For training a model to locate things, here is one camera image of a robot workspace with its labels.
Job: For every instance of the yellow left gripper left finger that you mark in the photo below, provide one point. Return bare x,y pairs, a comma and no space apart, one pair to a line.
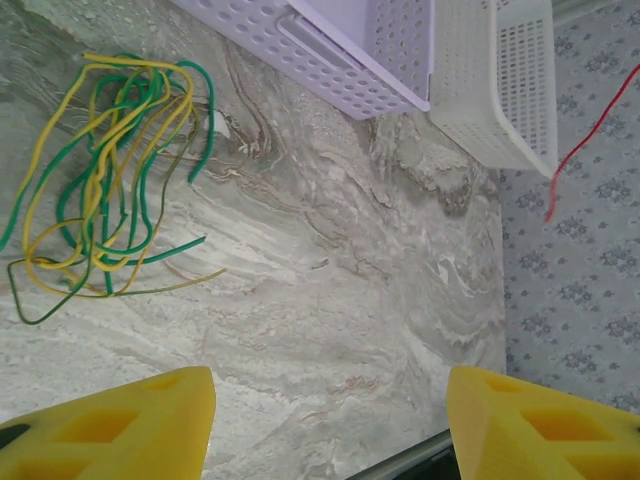
115,435

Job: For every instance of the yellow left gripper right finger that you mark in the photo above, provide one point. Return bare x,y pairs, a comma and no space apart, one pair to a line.
530,435

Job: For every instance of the white perforated plastic basket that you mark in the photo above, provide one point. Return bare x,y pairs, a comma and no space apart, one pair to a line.
465,100

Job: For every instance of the purple perforated plastic basket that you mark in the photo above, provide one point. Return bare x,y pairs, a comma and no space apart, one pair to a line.
310,60

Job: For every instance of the aluminium front frame rail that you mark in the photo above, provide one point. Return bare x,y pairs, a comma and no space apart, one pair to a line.
420,450

